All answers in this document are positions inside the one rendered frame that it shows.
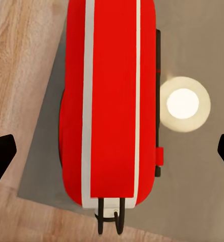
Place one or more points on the radio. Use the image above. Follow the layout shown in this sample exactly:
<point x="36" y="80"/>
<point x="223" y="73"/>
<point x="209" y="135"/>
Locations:
<point x="108" y="131"/>

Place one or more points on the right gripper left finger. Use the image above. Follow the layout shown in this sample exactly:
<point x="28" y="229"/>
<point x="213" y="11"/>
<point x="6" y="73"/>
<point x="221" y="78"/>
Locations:
<point x="7" y="151"/>

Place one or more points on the coffee table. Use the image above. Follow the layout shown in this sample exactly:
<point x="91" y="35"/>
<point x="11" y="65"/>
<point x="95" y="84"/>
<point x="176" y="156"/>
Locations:
<point x="187" y="200"/>

